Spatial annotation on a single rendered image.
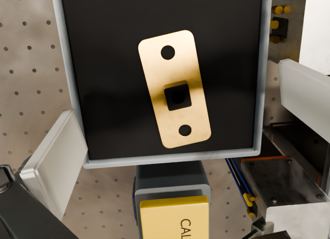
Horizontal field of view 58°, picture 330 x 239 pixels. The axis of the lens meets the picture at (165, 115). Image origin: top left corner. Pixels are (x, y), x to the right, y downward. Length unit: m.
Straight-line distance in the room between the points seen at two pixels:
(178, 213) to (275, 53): 0.19
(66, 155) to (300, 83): 0.13
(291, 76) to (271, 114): 0.60
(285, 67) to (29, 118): 0.66
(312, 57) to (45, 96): 0.58
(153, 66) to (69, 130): 0.07
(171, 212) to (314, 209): 0.24
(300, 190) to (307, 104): 0.30
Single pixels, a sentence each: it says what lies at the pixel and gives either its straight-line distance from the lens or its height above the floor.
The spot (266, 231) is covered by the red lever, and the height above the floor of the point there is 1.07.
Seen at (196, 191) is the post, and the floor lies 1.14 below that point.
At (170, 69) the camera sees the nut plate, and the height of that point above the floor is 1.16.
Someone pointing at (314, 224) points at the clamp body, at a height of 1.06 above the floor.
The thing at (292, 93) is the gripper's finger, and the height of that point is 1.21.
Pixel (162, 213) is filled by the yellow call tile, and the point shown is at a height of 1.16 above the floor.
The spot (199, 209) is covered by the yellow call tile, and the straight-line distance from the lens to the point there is 0.27.
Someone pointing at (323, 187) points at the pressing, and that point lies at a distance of 0.53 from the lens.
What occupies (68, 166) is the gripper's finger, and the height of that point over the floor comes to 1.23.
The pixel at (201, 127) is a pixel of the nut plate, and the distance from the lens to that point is 0.23.
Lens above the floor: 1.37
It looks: 68 degrees down
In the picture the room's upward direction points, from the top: 171 degrees clockwise
